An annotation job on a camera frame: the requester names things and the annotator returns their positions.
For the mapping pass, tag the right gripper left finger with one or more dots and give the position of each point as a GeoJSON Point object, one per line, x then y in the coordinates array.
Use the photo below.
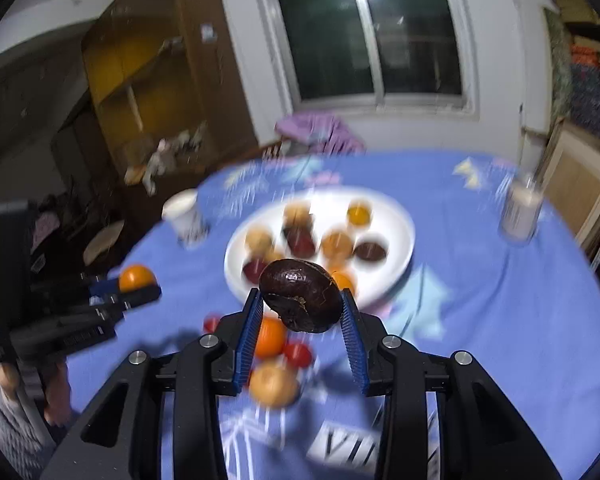
{"type": "Point", "coordinates": [118, 435]}

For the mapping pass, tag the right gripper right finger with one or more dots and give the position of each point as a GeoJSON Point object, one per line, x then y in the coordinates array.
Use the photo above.
{"type": "Point", "coordinates": [481, 434]}

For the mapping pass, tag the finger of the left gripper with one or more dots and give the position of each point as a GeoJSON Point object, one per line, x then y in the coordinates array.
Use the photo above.
{"type": "Point", "coordinates": [110, 286]}
{"type": "Point", "coordinates": [123, 301]}

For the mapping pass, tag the red cherry tomato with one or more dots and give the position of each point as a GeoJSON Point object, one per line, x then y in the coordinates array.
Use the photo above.
{"type": "Point", "coordinates": [298, 355]}
{"type": "Point", "coordinates": [211, 323]}

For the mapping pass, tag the dark red plum front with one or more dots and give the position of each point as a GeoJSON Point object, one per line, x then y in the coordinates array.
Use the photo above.
{"type": "Point", "coordinates": [253, 269]}

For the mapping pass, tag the dark red plum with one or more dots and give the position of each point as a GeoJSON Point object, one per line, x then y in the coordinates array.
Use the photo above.
{"type": "Point", "coordinates": [300, 242]}
{"type": "Point", "coordinates": [253, 269]}

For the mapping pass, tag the large tan round fruit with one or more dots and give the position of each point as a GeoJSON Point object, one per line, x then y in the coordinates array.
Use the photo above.
{"type": "Point", "coordinates": [259, 240]}

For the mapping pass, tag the tan onion-like fruit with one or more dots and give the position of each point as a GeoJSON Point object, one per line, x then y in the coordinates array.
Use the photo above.
{"type": "Point", "coordinates": [273, 385]}

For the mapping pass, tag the large orange mandarin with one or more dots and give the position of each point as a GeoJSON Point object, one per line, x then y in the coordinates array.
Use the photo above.
{"type": "Point", "coordinates": [271, 340]}

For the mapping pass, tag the dark purple mangosteen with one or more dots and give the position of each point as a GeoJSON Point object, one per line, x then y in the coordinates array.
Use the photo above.
{"type": "Point", "coordinates": [303, 295]}

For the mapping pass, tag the person's left hand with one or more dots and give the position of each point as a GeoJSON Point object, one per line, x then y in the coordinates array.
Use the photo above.
{"type": "Point", "coordinates": [29, 435]}

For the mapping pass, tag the yellow orange tomato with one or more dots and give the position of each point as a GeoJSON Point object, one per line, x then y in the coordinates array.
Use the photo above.
{"type": "Point", "coordinates": [135, 277]}

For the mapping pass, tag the white paper cup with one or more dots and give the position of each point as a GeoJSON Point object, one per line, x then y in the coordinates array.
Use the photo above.
{"type": "Point", "coordinates": [181, 211]}

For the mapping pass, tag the wooden cabinet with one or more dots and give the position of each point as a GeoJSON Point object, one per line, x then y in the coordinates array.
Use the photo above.
{"type": "Point", "coordinates": [158, 68]}

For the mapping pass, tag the orange mandarin on plate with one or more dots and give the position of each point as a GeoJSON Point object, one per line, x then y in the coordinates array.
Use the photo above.
{"type": "Point", "coordinates": [344, 280]}

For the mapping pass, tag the dark mangosteen on plate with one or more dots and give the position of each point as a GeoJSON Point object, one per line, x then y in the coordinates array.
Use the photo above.
{"type": "Point", "coordinates": [370, 251]}

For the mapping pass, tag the wooden chair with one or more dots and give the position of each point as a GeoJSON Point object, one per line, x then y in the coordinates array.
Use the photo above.
{"type": "Point", "coordinates": [277, 149]}

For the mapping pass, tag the white oval plate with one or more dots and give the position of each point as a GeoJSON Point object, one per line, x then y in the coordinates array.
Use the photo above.
{"type": "Point", "coordinates": [363, 239]}

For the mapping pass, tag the striped peach fruit plate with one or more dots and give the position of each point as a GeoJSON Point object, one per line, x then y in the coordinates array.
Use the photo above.
{"type": "Point", "coordinates": [337, 245]}

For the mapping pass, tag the white drink can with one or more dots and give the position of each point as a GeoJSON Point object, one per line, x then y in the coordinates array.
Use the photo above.
{"type": "Point", "coordinates": [522, 207]}

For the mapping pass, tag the small yellow tomato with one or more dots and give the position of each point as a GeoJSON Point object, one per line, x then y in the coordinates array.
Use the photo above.
{"type": "Point", "coordinates": [359, 214]}

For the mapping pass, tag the purple cloth on chair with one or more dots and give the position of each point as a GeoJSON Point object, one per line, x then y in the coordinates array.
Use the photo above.
{"type": "Point", "coordinates": [320, 133]}

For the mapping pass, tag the framed picture leaning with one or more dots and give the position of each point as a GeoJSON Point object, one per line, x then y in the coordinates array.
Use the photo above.
{"type": "Point", "coordinates": [569, 174]}

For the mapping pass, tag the aluminium sliding window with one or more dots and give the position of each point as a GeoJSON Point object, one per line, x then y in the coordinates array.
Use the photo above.
{"type": "Point", "coordinates": [374, 54]}

